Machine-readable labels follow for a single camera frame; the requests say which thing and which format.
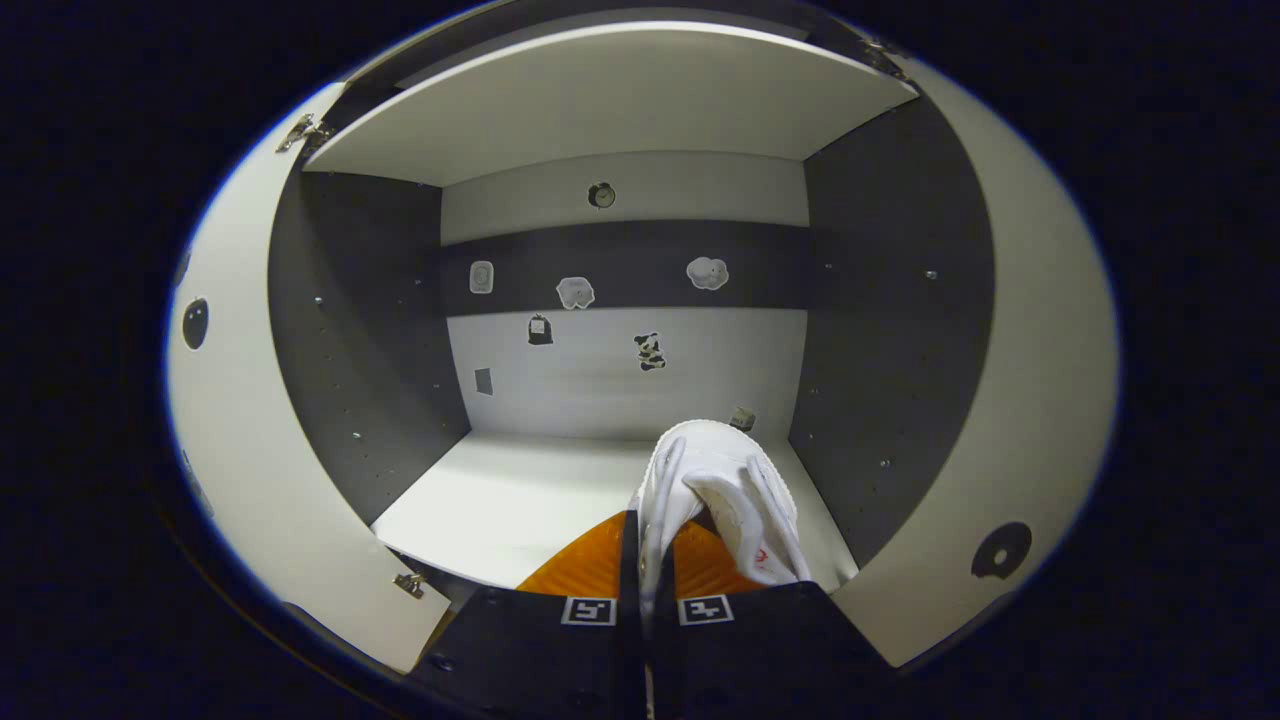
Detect white cabinet shelf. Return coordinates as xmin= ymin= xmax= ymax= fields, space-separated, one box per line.
xmin=303 ymin=22 xmax=919 ymax=188
xmin=372 ymin=430 xmax=861 ymax=591

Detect white shoe cabinet door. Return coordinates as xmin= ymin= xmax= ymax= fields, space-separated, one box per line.
xmin=830 ymin=55 xmax=1121 ymax=669
xmin=165 ymin=82 xmax=453 ymax=673

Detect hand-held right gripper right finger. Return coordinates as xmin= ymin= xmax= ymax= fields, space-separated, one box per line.
xmin=640 ymin=520 xmax=901 ymax=720

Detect white canvas shoe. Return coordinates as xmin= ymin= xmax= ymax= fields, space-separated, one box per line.
xmin=630 ymin=420 xmax=813 ymax=641

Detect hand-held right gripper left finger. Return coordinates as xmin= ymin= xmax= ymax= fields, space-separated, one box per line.
xmin=405 ymin=510 xmax=643 ymax=720

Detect white shoe cabinet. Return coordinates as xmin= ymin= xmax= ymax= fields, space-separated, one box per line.
xmin=268 ymin=0 xmax=996 ymax=601

